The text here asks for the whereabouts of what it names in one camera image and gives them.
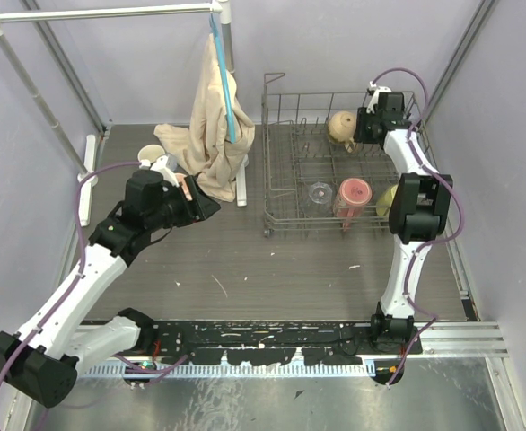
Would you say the blue clothes hanger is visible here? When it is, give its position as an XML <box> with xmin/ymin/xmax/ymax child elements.
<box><xmin>209</xmin><ymin>13</ymin><xmax>237</xmax><ymax>144</ymax></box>

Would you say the light blue mug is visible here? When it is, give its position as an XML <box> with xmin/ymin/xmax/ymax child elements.
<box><xmin>137</xmin><ymin>145</ymin><xmax>178</xmax><ymax>171</ymax></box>

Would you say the slotted cable duct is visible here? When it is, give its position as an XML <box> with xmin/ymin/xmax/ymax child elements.
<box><xmin>82</xmin><ymin>356</ymin><xmax>375</xmax><ymax>380</ymax></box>

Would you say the clear glass cup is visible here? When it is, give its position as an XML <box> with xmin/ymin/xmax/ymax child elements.
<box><xmin>304</xmin><ymin>181</ymin><xmax>333</xmax><ymax>218</ymax></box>

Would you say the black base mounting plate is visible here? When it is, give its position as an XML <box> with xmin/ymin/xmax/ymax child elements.
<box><xmin>121</xmin><ymin>321</ymin><xmax>409</xmax><ymax>366</ymax></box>

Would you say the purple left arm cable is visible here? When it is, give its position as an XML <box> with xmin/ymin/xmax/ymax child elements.
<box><xmin>0</xmin><ymin>161</ymin><xmax>152</xmax><ymax>431</ymax></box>

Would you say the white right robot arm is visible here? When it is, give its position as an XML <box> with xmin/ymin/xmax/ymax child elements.
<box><xmin>355</xmin><ymin>84</ymin><xmax>452</xmax><ymax>354</ymax></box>

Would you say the peach pink mug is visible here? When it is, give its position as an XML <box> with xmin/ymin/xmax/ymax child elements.
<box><xmin>176</xmin><ymin>172</ymin><xmax>193</xmax><ymax>201</ymax></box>

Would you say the beige round mug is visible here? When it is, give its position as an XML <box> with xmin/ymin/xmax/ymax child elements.
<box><xmin>327</xmin><ymin>110</ymin><xmax>358</xmax><ymax>154</ymax></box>

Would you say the beige cloth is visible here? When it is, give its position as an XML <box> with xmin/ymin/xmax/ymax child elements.
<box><xmin>153</xmin><ymin>36</ymin><xmax>255</xmax><ymax>202</ymax></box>

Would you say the grey wire dish rack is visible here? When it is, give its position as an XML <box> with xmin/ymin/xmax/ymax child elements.
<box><xmin>262</xmin><ymin>90</ymin><xmax>423</xmax><ymax>235</ymax></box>

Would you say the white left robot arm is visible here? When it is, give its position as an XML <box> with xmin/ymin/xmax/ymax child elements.
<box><xmin>0</xmin><ymin>171</ymin><xmax>221</xmax><ymax>409</ymax></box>

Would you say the white metal clothes rack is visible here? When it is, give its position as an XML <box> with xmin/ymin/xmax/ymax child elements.
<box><xmin>0</xmin><ymin>0</ymin><xmax>249</xmax><ymax>207</ymax></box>

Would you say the yellow-green mug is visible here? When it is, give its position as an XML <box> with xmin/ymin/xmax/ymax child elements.
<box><xmin>375</xmin><ymin>185</ymin><xmax>398</xmax><ymax>217</ymax></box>

